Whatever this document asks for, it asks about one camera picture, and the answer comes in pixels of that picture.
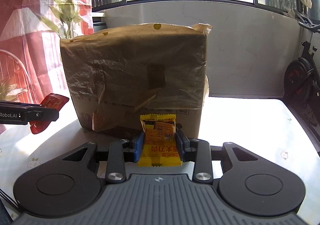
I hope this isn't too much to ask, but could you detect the small red snack packet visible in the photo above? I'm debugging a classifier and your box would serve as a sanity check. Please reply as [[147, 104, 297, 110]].
[[29, 93, 69, 135]]

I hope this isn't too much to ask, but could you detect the yellow snack packet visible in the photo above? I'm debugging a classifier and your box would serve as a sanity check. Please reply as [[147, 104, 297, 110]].
[[137, 114, 182, 167]]

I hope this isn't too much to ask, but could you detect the brown cardboard box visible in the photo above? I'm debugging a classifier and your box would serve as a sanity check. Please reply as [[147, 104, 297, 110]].
[[60, 23, 212, 138]]

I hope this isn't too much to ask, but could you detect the red floral curtain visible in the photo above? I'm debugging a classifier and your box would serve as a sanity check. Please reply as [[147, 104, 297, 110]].
[[0, 0, 94, 136]]

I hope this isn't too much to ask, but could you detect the black exercise bike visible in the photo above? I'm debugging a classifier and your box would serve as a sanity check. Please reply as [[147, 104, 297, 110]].
[[283, 9, 319, 125]]

